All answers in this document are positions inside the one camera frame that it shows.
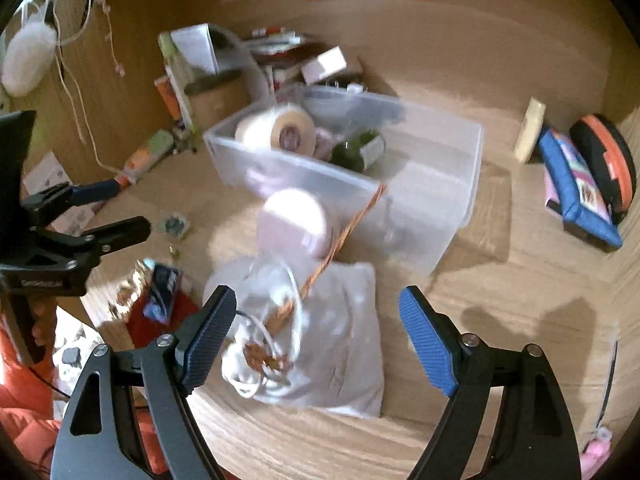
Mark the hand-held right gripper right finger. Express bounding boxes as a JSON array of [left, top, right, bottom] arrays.
[[398, 285, 583, 480]]

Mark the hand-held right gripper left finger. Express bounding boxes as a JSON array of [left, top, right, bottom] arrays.
[[50, 285, 238, 480]]

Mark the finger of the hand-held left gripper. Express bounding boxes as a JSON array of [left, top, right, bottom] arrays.
[[21, 179, 122, 228], [30, 216, 152, 261]]

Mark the white plastic bag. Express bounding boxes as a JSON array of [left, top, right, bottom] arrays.
[[202, 255, 386, 420]]

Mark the clear plastic storage box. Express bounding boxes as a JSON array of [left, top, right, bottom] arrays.
[[202, 84, 485, 277]]

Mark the wooden desktop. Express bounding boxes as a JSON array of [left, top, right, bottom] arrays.
[[20, 0, 631, 480]]

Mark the person's left hand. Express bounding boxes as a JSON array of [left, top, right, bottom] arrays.
[[29, 296, 59, 350]]

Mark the white printed paper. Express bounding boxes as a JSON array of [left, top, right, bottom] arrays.
[[21, 152, 106, 238]]

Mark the small green packet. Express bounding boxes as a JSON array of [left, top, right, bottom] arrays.
[[159, 214, 192, 240]]

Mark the red cloth with packet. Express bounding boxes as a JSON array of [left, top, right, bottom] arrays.
[[125, 290, 203, 351]]

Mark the orange green tube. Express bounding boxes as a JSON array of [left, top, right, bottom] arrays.
[[114, 129, 176, 188]]

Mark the blue snack packet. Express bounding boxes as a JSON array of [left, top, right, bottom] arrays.
[[142, 262, 183, 323]]

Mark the white printed cloth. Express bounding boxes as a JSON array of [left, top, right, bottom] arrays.
[[52, 305, 103, 401]]

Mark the brown braided twine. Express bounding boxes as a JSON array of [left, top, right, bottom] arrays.
[[242, 182, 388, 373]]

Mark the pale pink yarn ball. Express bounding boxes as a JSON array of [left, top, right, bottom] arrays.
[[256, 187, 334, 257]]

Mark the white fluffy plush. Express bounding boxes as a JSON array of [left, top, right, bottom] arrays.
[[1, 20, 60, 98]]

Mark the white paper carton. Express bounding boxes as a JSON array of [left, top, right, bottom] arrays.
[[170, 23, 236, 76]]

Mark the orange jacket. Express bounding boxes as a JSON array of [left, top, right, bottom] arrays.
[[0, 385, 171, 478]]

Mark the white yarn roll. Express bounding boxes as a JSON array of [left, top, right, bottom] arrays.
[[235, 103, 318, 156]]

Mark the pink plastic item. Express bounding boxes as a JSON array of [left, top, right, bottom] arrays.
[[579, 427, 615, 478]]

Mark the blue zip pouch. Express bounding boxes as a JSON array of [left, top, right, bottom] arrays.
[[537, 127, 624, 250]]

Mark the cream plastic bottle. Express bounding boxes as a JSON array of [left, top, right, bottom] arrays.
[[514, 97, 548, 164]]

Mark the orange black round case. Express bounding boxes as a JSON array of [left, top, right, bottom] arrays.
[[569, 114, 637, 223]]

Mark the small white box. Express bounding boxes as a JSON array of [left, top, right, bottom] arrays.
[[300, 46, 349, 86]]

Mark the white cord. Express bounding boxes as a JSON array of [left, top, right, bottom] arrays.
[[222, 255, 303, 398]]

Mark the hanging beige string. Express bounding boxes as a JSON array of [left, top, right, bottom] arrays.
[[47, 0, 126, 183]]

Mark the black cable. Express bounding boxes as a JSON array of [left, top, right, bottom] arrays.
[[596, 340, 621, 431]]

